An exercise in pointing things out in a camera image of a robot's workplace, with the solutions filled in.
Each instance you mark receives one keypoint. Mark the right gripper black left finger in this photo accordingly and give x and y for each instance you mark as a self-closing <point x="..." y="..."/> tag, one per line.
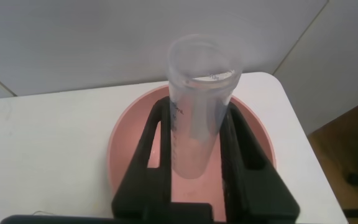
<point x="165" y="174"/>

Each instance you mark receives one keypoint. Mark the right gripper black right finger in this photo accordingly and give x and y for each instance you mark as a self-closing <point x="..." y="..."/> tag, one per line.
<point x="244" y="186"/>

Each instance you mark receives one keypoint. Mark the test tube with red pigment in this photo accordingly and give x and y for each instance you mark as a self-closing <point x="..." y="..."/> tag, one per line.
<point x="197" y="109"/>

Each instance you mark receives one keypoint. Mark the pink plastic bowl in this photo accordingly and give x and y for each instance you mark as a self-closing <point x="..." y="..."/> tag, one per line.
<point x="126" y="140"/>

